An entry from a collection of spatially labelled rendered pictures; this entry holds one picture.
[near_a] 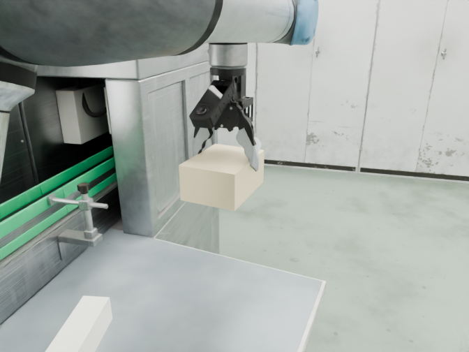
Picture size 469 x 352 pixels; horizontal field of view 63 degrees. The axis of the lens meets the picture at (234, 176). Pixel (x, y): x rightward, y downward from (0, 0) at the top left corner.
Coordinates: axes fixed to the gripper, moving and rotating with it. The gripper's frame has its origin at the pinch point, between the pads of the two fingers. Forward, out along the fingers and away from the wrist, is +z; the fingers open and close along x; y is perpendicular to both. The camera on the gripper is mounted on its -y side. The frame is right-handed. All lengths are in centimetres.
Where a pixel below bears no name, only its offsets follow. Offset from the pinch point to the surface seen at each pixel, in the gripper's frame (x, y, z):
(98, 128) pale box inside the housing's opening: 68, 36, 7
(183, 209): 38, 44, 37
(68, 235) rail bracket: 44, -4, 24
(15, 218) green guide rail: 47, -15, 15
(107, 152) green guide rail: 62, 33, 15
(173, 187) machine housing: 38, 38, 26
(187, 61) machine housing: 40, 54, -16
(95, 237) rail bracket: 36.2, -2.2, 24.4
